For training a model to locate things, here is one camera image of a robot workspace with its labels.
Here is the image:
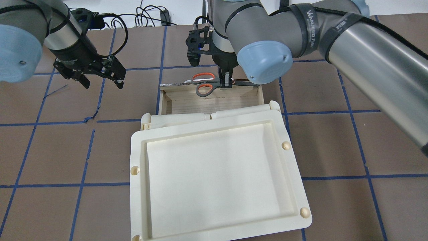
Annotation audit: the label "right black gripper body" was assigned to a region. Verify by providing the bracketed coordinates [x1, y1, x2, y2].
[213, 54, 238, 80]

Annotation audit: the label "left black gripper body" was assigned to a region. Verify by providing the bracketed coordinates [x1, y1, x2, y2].
[53, 43, 126, 81]

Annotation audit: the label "orange grey scissors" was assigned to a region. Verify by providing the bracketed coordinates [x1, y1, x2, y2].
[160, 72, 259, 98]

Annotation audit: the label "wooden drawer with white handle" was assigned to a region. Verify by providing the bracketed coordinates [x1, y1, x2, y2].
[157, 83, 264, 115]

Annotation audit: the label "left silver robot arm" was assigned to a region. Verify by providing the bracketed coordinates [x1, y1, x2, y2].
[0, 0, 129, 89]

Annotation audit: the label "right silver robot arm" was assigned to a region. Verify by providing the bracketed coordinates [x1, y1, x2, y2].
[209, 0, 428, 155]

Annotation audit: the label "cream plastic box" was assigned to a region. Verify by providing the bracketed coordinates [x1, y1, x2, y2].
[140, 101, 281, 131]

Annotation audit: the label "black power adapter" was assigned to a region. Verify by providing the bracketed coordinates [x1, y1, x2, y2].
[159, 10, 171, 26]

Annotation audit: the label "cream plastic tray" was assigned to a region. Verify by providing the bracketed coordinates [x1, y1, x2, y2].
[129, 110, 312, 241]

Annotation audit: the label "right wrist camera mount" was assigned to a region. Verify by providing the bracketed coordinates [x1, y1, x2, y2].
[185, 25, 213, 67]

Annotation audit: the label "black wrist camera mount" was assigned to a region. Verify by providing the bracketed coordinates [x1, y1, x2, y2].
[71, 8, 106, 31]

